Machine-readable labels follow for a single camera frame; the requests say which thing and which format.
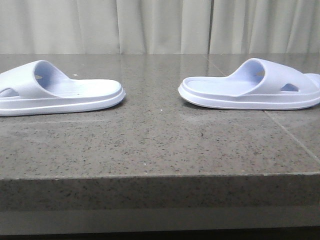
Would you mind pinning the light blue slipper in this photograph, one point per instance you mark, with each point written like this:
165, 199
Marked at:
39, 87
257, 84

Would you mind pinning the cream pleated curtain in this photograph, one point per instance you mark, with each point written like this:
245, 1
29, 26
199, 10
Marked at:
159, 26

